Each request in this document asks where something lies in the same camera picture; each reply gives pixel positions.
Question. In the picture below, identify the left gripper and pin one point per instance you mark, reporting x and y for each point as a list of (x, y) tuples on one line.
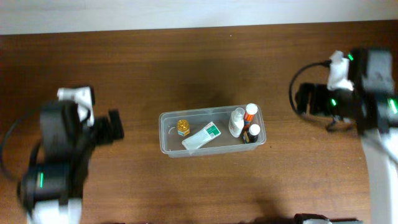
[(104, 130)]

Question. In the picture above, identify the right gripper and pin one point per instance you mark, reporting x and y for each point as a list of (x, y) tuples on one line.
[(311, 99)]

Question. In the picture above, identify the orange tube white cap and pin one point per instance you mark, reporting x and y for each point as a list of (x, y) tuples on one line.
[(250, 111)]

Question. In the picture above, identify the gold lid small jar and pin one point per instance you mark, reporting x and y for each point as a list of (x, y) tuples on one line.
[(183, 127)]

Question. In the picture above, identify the dark bottle white cap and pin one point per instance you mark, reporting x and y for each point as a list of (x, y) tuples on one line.
[(251, 134)]

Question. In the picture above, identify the white spray bottle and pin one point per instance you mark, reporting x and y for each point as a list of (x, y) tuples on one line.
[(236, 122)]

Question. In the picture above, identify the white green medicine box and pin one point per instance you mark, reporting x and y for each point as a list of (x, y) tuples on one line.
[(202, 137)]

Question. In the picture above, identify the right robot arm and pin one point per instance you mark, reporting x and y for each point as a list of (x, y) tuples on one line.
[(360, 90)]

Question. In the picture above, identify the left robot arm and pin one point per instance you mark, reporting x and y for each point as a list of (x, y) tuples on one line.
[(52, 189)]

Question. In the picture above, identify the clear plastic container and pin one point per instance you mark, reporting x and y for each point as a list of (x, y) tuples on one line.
[(171, 142)]

